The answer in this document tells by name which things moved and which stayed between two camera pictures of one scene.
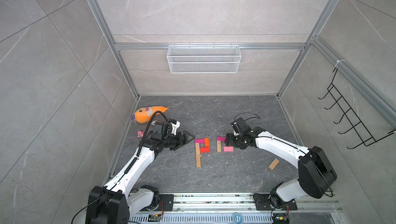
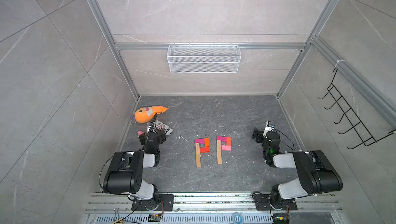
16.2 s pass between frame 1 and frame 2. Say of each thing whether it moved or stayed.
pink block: stayed
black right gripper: moved
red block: stayed
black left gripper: moved
